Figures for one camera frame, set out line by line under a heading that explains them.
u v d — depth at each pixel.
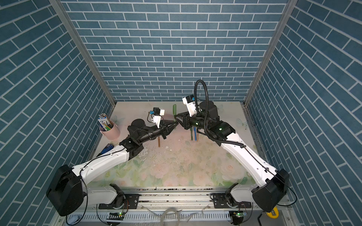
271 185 0.38
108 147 0.91
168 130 0.67
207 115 0.50
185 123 0.59
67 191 0.40
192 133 1.02
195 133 1.02
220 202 0.74
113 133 0.94
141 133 0.59
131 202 0.74
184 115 0.61
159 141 0.98
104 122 0.87
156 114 0.62
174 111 0.67
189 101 0.59
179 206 0.74
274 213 0.69
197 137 0.99
